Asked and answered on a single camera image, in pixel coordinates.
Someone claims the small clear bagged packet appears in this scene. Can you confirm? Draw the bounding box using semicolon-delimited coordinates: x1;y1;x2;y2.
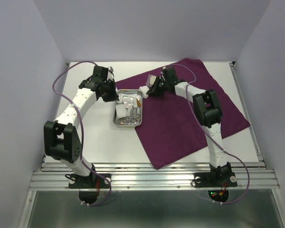
123;96;133;116

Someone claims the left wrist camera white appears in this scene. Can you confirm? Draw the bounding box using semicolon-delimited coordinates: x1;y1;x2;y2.
108;66;114;75

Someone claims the bagged beige bandage roll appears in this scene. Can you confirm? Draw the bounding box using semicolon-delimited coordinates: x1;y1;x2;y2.
146;74;157;87

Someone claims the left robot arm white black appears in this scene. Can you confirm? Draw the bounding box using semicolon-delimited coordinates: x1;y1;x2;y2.
43;66;118;189

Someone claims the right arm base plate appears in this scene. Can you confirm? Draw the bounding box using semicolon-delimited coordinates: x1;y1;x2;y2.
191;172;238;188

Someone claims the white gauze pad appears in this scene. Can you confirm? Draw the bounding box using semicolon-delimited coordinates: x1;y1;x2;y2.
115;104;127;119
139;85;149;99

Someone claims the purple surgical cloth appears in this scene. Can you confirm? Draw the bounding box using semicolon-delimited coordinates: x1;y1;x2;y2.
115;57;251;170

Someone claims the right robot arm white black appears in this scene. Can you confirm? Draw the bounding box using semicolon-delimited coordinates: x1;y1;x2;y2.
146;67;235;188

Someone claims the stainless steel tray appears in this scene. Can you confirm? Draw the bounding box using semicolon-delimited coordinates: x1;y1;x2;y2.
113;89;143;128

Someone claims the small white paper strip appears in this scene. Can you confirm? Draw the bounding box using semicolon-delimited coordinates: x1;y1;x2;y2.
133;96;138;108

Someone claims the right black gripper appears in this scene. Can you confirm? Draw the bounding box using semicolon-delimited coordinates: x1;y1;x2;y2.
146;76;169;96

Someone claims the aluminium front rail frame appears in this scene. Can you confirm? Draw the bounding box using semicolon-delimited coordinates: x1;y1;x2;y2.
29;162;280;191

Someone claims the white gauze pad top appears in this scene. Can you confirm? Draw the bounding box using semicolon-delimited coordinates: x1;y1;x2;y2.
139;85;149;99

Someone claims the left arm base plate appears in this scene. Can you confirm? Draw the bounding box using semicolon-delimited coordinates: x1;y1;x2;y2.
65;173;110;189

